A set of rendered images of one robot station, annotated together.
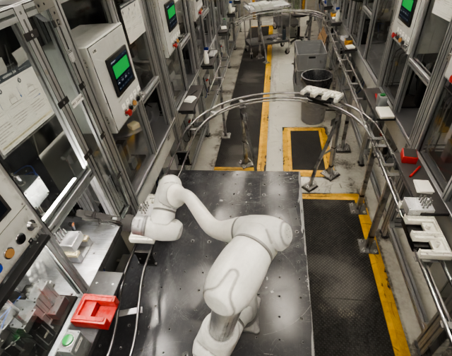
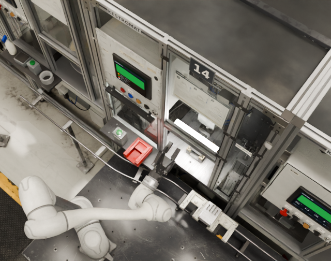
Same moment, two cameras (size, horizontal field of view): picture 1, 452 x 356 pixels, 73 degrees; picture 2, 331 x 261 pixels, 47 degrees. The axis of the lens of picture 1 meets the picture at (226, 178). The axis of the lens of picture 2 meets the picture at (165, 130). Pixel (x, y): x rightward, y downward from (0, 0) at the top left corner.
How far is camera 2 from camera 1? 168 cm
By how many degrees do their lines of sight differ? 64
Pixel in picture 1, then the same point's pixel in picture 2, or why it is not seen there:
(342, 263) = not seen: outside the picture
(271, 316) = not seen: outside the picture
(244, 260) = (27, 197)
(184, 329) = (115, 206)
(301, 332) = not seen: outside the picture
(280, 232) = (27, 225)
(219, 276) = (30, 182)
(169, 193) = (146, 204)
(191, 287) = (140, 225)
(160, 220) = (139, 194)
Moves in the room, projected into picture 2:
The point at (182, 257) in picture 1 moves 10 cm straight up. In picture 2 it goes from (170, 231) to (171, 228)
